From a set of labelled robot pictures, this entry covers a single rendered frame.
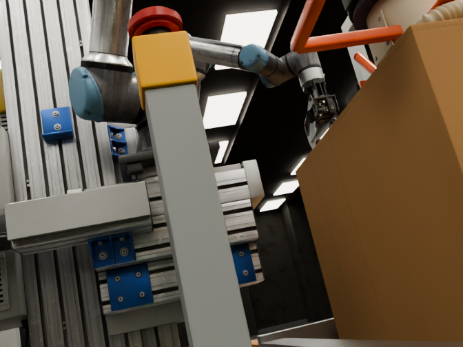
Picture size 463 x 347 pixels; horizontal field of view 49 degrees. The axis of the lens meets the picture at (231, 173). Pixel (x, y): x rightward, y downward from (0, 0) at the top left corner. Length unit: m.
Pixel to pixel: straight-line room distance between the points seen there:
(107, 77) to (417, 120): 0.71
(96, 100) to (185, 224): 0.64
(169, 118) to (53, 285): 0.80
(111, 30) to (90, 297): 0.62
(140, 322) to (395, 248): 0.65
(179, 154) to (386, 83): 0.32
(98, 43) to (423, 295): 0.83
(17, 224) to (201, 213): 0.53
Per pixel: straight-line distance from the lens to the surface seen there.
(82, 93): 1.17
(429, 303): 0.76
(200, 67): 1.87
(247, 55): 1.54
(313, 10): 0.81
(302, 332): 1.18
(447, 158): 0.64
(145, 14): 0.66
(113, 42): 1.18
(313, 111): 1.54
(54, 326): 1.31
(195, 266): 0.55
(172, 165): 0.57
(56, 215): 1.02
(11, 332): 4.34
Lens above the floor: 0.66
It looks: 15 degrees up
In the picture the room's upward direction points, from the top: 13 degrees counter-clockwise
